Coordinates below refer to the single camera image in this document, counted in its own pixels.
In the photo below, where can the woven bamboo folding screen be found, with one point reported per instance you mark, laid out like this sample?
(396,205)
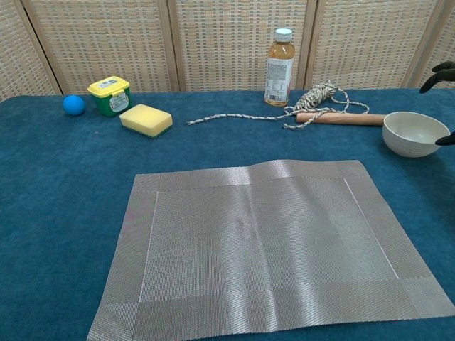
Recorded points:
(231,42)

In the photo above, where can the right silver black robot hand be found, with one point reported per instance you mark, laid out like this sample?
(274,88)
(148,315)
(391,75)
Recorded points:
(444,72)

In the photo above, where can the green container with yellow lid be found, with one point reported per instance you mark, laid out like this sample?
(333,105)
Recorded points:
(110,96)

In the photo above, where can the wooden dowel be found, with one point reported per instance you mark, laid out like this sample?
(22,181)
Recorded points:
(355,120)

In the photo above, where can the small blue ball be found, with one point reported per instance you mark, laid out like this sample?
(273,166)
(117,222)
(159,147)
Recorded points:
(74,105)

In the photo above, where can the cream round bowl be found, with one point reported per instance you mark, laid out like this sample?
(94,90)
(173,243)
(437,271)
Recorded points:
(409,142)

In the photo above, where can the yellow sponge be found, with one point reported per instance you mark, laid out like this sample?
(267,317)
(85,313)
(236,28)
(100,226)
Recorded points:
(145,119)

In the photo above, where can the tea bottle with white cap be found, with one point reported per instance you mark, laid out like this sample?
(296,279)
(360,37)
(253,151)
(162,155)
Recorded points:
(279,74)

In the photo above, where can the grey woven placemat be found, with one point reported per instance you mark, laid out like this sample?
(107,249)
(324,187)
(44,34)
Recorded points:
(266,248)

